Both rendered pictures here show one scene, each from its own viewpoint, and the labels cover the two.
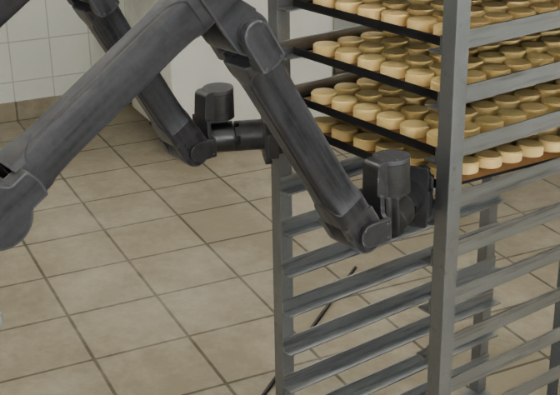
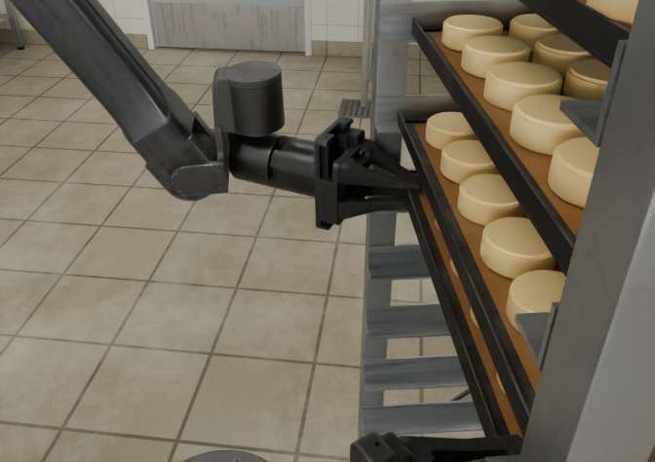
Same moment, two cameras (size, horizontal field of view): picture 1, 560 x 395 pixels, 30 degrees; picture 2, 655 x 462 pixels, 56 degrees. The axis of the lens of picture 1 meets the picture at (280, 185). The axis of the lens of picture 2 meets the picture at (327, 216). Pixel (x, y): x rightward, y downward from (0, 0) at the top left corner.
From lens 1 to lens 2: 1.44 m
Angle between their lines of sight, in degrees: 30
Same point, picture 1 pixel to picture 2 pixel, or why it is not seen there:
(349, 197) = not seen: outside the picture
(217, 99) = (235, 94)
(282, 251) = (367, 347)
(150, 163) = not seen: hidden behind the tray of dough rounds
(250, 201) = not seen: hidden behind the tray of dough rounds
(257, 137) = (303, 178)
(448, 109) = (567, 404)
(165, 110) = (116, 96)
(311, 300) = (413, 416)
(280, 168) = (370, 232)
